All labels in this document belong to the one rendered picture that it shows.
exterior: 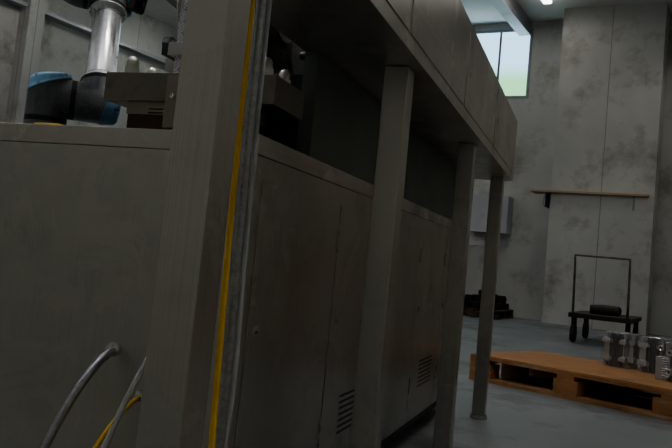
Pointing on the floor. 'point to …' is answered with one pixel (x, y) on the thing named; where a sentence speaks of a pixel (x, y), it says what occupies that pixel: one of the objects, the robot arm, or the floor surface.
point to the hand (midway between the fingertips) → (182, 11)
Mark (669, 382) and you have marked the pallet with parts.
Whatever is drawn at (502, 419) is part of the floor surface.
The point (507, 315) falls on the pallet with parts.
